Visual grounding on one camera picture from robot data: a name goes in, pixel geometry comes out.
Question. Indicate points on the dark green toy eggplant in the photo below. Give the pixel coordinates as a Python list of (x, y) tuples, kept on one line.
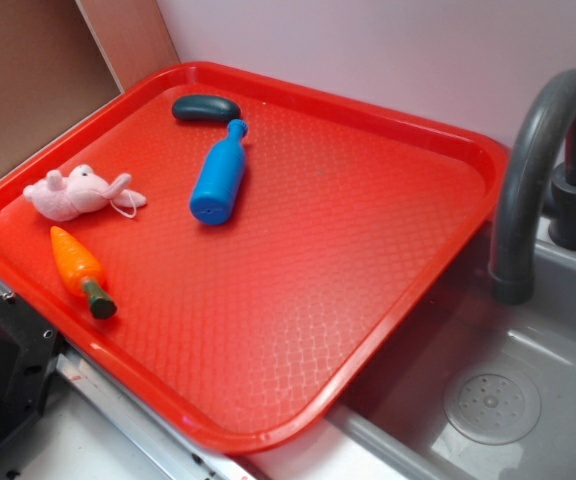
[(203, 107)]

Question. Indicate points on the grey toy faucet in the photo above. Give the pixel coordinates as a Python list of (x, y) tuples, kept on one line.
[(540, 181)]

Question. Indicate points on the orange toy carrot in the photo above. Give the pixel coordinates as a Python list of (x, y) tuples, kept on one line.
[(81, 273)]

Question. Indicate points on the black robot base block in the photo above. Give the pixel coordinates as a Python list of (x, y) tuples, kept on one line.
[(28, 350)]

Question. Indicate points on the grey plastic sink basin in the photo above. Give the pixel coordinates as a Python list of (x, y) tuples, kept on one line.
[(468, 388)]

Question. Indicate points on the red plastic tray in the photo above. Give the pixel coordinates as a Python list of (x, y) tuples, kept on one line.
[(242, 334)]

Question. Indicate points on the pink plush bunny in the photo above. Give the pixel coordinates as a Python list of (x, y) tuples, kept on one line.
[(65, 198)]

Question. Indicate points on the blue toy bottle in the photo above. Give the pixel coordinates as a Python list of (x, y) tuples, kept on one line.
[(214, 195)]

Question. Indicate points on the brown wooden panel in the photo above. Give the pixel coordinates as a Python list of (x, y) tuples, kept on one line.
[(62, 60)]

